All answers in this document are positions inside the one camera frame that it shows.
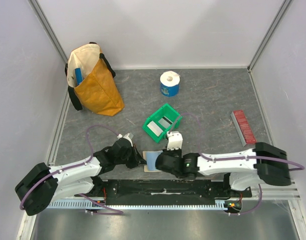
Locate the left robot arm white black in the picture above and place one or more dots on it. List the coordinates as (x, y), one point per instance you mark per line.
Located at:
(44, 185)

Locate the toilet paper roll blue wrap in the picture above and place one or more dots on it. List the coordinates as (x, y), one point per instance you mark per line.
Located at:
(169, 83)

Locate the white slotted cable duct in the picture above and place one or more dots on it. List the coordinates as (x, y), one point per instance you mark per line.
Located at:
(82, 203)

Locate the green plastic bin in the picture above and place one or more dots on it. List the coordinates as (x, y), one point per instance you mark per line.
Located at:
(164, 110)

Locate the orange tote bag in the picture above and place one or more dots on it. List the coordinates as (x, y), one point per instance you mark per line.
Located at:
(98, 91)

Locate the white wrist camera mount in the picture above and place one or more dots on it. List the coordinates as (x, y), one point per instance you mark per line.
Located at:
(175, 140)
(128, 136)

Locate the white card in bin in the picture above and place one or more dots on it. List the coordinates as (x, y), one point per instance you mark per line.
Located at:
(155, 128)

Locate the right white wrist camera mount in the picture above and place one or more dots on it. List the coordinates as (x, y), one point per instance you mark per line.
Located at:
(175, 140)

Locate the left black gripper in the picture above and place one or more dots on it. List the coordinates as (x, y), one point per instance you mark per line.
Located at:
(137, 160)

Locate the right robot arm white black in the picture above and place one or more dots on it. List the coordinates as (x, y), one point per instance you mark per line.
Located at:
(262, 164)

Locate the card with magnetic stripe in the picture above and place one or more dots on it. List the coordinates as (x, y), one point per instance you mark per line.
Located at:
(165, 122)

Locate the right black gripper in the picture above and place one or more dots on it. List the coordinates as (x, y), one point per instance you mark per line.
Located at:
(161, 162)

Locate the blue item in bag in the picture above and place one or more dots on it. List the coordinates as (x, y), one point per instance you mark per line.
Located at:
(78, 75)

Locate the red and grey box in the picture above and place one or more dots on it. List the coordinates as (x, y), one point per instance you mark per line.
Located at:
(243, 128)

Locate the beige leather card holder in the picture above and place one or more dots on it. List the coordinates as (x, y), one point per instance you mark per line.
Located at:
(150, 157)

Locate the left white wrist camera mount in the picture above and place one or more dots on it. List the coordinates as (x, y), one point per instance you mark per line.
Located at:
(128, 136)

